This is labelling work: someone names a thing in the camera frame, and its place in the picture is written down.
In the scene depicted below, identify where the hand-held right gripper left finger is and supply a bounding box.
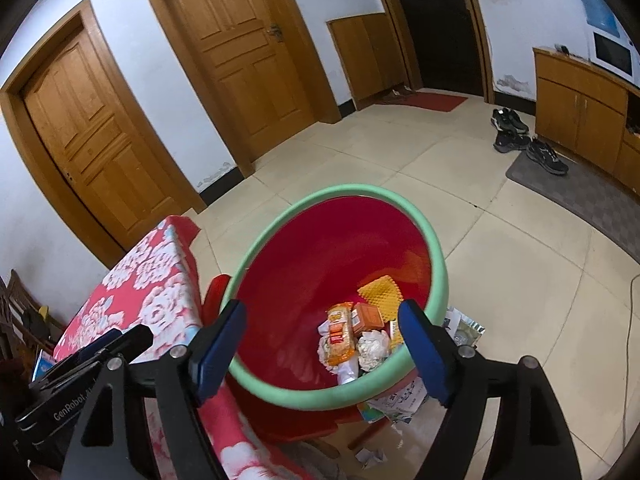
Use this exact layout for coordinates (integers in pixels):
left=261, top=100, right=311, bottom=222
left=60, top=299, right=248, bottom=480

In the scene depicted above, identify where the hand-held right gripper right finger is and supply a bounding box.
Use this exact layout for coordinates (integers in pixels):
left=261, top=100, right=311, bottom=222
left=397, top=299, right=583, bottom=480

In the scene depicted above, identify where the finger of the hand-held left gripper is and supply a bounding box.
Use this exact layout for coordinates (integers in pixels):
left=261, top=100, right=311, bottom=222
left=47, top=330, right=123, bottom=378
left=29, top=324, right=154, bottom=395

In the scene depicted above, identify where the cream tissue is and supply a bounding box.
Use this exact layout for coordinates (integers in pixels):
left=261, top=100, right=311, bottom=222
left=356, top=329, right=392, bottom=372

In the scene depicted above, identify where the orange cardboard box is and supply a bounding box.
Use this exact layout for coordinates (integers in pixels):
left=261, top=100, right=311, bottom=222
left=349, top=301, right=386, bottom=336

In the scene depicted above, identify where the large yellow foam net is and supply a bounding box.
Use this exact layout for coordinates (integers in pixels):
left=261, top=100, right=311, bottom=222
left=357, top=272, right=405, bottom=318

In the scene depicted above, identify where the orange snack packet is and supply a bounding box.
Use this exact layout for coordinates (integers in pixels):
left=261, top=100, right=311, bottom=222
left=320, top=301, right=360, bottom=372

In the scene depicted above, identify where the red bin green rim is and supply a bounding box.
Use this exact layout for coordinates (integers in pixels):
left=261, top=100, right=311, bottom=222
left=222, top=184, right=451, bottom=411

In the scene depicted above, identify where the silver foil packet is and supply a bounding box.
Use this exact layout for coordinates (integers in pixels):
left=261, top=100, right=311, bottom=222
left=442, top=305, right=487, bottom=348

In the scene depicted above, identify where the printed paper bag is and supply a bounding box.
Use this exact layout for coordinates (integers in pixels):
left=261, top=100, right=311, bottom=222
left=357, top=377, right=428, bottom=423

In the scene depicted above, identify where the red floral tablecloth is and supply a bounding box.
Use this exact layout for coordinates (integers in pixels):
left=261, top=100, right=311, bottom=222
left=52, top=215, right=311, bottom=480

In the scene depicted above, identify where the dark wooden chair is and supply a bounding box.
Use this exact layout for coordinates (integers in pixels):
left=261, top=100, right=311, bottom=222
left=7, top=269, right=66, bottom=346

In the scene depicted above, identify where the crumpled white paper scrap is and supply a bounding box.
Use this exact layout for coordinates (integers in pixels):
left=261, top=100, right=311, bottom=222
left=354, top=447, right=388, bottom=466

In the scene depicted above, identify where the red plastic stool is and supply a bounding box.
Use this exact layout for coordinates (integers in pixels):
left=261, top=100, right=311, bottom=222
left=201, top=274, right=416, bottom=443

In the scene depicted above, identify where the plain wooden door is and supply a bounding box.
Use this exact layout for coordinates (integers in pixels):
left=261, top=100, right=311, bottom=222
left=0, top=0, right=207, bottom=271

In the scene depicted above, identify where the grey floor mat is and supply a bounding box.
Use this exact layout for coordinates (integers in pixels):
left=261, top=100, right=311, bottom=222
left=505, top=150, right=640, bottom=261

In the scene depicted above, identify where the black sports shoe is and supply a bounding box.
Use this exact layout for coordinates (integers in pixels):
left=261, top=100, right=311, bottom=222
left=492, top=131, right=531, bottom=153
left=525, top=137, right=570, bottom=177
left=490, top=107, right=530, bottom=135

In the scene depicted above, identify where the red doormat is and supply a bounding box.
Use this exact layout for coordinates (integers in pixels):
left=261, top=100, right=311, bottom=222
left=404, top=91, right=469, bottom=112

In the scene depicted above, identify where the wooden sideboard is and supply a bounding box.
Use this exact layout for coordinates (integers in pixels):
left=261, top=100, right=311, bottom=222
left=532, top=46, right=640, bottom=191

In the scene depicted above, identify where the wooden door with latch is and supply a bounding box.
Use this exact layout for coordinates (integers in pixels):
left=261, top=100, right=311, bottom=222
left=135, top=0, right=343, bottom=178

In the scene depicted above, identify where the dark entrance door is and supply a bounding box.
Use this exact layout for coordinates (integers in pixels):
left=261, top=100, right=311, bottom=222
left=367, top=0, right=496, bottom=103

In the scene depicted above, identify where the white framed screen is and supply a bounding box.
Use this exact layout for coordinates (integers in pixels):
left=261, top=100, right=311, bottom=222
left=589, top=30, right=638, bottom=81

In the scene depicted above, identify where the low wooden wall cabinet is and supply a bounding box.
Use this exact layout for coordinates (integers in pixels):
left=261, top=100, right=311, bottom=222
left=326, top=11, right=408, bottom=102

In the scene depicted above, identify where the blue wall poster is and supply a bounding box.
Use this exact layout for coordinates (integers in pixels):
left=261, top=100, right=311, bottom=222
left=572, top=0, right=623, bottom=38

